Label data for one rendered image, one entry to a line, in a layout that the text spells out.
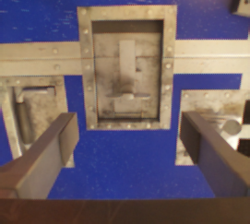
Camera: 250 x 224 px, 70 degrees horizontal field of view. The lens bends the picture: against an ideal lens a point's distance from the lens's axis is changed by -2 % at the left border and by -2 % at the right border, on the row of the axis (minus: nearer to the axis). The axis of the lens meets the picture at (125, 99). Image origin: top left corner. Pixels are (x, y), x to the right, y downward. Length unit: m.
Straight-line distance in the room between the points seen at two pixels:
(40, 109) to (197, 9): 0.27
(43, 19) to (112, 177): 0.26
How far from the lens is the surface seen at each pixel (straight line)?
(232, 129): 0.30
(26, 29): 0.29
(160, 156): 0.31
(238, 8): 0.28
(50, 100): 0.31
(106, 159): 0.32
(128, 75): 0.27
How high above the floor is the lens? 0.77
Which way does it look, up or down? 1 degrees down
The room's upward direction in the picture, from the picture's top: 89 degrees clockwise
